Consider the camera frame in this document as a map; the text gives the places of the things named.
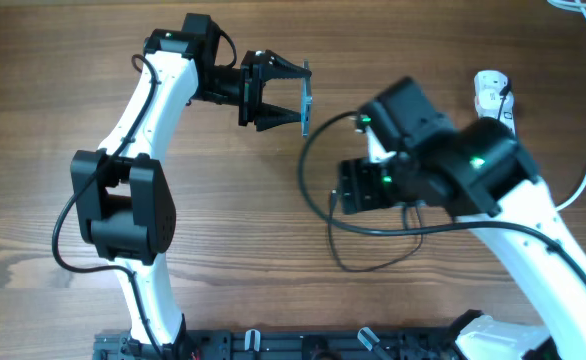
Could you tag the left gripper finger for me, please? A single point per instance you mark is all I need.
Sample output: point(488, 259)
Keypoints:
point(268, 116)
point(276, 67)

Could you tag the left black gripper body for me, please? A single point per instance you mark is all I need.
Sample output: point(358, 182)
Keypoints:
point(250, 88)

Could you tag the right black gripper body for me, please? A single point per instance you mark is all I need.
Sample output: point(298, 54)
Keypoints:
point(371, 183)

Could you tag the turquoise screen Galaxy smartphone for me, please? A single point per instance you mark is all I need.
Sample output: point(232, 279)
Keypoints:
point(305, 108)

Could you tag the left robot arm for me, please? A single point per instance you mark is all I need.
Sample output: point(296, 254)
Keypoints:
point(120, 193)

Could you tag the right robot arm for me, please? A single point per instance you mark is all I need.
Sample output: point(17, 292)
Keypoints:
point(488, 183)

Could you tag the white power strip socket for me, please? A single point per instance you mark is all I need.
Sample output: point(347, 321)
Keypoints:
point(494, 97)

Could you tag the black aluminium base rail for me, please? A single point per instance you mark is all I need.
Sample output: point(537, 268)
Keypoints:
point(415, 343)

